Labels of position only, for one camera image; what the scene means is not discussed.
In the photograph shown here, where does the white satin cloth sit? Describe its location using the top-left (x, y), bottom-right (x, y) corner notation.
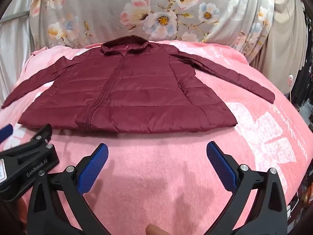
top-left (0, 0), bottom-right (38, 99)

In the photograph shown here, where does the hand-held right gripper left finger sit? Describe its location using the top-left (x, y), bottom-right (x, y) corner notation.
top-left (27, 143), bottom-right (109, 235)

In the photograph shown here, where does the maroon puffer jacket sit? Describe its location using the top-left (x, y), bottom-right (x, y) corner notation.
top-left (1, 35), bottom-right (276, 134)

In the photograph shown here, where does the beige curtain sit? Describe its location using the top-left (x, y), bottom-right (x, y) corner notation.
top-left (268, 0), bottom-right (307, 96)

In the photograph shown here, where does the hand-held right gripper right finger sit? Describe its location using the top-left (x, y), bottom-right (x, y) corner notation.
top-left (207, 141), bottom-right (288, 235)

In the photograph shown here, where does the grey floral quilt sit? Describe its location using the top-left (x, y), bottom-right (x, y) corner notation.
top-left (29, 0), bottom-right (278, 54)

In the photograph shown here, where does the person's right hand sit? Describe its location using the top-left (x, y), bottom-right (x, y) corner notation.
top-left (145, 224), bottom-right (167, 235)

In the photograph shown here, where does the pink blanket with white bows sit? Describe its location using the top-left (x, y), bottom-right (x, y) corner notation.
top-left (0, 40), bottom-right (311, 235)

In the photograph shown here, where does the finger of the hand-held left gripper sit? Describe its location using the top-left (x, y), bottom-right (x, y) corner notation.
top-left (0, 124), bottom-right (13, 143)
top-left (15, 124), bottom-right (53, 152)

